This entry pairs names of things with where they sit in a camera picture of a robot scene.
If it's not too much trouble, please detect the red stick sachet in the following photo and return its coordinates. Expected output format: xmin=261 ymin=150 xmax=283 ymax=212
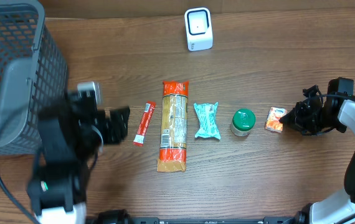
xmin=133 ymin=101 xmax=156 ymax=146

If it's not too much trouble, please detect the green lid jar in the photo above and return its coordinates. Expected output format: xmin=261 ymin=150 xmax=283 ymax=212
xmin=230 ymin=108 xmax=256 ymax=137

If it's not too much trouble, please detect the red snack package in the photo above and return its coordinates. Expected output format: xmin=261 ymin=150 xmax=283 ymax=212
xmin=157 ymin=81 xmax=189 ymax=172

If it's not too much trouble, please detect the teal tissue packet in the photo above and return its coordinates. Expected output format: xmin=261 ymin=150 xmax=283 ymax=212
xmin=194 ymin=102 xmax=221 ymax=140

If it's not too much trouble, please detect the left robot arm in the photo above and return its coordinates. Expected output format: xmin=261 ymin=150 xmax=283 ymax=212
xmin=27 ymin=91 xmax=130 ymax=223

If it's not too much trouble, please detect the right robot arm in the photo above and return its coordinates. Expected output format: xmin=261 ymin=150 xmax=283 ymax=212
xmin=280 ymin=77 xmax=355 ymax=223

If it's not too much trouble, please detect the white barcode scanner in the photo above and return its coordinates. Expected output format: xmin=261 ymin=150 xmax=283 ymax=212
xmin=184 ymin=7 xmax=213 ymax=52

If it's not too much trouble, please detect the grey plastic mesh basket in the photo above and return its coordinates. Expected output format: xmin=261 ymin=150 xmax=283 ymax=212
xmin=0 ymin=1 xmax=69 ymax=155

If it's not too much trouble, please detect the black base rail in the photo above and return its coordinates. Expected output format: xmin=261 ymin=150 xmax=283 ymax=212
xmin=128 ymin=217 xmax=294 ymax=224

